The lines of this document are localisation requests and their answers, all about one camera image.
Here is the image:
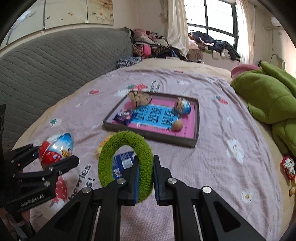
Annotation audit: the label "red white surprise egg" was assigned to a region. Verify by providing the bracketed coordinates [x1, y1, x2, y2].
[39, 133, 74, 169]

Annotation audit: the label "green fuzzy hair ring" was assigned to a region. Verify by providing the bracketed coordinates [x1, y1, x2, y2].
[98, 131, 155, 203]

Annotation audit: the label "blue strawberry Oreo packet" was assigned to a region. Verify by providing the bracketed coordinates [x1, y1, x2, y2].
[113, 109, 137, 126]

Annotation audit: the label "brown walnut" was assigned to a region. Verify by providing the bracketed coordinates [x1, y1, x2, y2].
[171, 120, 183, 132]

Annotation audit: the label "yellow wrapped cake snack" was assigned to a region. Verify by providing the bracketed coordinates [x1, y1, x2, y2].
[95, 132, 115, 159]

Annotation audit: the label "small blue Oreo packet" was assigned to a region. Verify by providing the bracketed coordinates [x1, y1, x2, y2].
[112, 151, 135, 179]

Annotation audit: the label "peanut on bed edge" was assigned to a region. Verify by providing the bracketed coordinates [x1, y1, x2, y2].
[289, 186, 296, 196]

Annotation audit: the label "grey quilted headboard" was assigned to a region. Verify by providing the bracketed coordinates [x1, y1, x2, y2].
[1, 28, 132, 152]

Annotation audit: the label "red white candy wrapper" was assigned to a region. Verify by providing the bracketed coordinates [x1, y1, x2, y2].
[280, 156, 295, 181]

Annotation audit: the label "dark tray with pink base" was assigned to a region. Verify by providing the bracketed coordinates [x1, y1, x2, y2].
[103, 91, 200, 148]

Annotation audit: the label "blue red surprise egg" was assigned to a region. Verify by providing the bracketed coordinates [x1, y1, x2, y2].
[174, 97, 191, 115]

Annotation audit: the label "beige plush toy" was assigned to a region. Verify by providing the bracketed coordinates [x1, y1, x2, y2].
[127, 91, 152, 108]

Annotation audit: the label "green fleece blanket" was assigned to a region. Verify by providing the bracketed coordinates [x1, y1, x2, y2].
[230, 61, 295, 155]

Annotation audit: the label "pink pillow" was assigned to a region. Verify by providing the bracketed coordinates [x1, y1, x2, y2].
[231, 64, 260, 80]

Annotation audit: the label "pile of clothes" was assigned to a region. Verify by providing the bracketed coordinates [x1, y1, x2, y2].
[116, 29, 187, 69]

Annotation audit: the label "clothes on window sill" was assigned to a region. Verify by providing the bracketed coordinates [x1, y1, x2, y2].
[188, 31, 240, 61]

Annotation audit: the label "white curtain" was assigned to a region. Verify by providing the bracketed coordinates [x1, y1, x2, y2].
[235, 0, 255, 64]
[167, 0, 189, 57]

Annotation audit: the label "white air conditioner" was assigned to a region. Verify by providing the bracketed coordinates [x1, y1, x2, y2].
[270, 16, 282, 28]

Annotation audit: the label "right white curtain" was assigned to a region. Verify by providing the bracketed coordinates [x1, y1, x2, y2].
[235, 0, 255, 64]

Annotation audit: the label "blossom wall painting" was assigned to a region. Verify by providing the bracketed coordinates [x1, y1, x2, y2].
[1, 0, 114, 49]

